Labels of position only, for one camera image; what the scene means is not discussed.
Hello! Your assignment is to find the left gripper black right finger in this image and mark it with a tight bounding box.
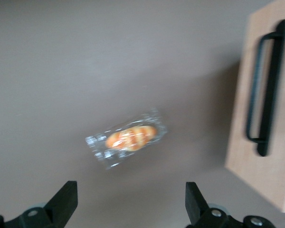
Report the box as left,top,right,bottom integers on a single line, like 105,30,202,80
185,181,276,228

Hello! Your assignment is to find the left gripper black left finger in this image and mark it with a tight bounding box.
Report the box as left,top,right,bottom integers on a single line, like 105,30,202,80
0,180,78,228

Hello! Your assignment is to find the light wooden drawer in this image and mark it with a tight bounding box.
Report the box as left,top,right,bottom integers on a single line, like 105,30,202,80
225,0,285,213

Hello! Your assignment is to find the black metal drawer handle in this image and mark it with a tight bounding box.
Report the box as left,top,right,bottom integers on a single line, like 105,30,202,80
245,19,285,157

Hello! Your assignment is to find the bread roll in clear wrapper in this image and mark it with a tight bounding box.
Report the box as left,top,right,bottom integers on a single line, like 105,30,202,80
85,108,169,171

